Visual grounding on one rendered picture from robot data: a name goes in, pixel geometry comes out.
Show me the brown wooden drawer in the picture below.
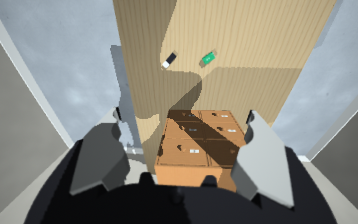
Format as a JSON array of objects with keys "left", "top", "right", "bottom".
[
  {"left": 203, "top": 123, "right": 245, "bottom": 141},
  {"left": 200, "top": 111, "right": 236, "bottom": 123},
  {"left": 168, "top": 110, "right": 200, "bottom": 122},
  {"left": 164, "top": 122, "right": 203, "bottom": 140},
  {"left": 158, "top": 140, "right": 208, "bottom": 166},
  {"left": 207, "top": 141, "right": 246, "bottom": 167}
]

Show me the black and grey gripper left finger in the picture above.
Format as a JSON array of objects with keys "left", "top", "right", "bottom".
[{"left": 24, "top": 107, "right": 130, "bottom": 224}]

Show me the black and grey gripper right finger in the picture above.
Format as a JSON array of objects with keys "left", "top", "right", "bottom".
[{"left": 230, "top": 110, "right": 338, "bottom": 224}]

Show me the brown wooden chest of drawers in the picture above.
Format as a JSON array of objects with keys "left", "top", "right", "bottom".
[{"left": 154, "top": 110, "right": 245, "bottom": 192}]

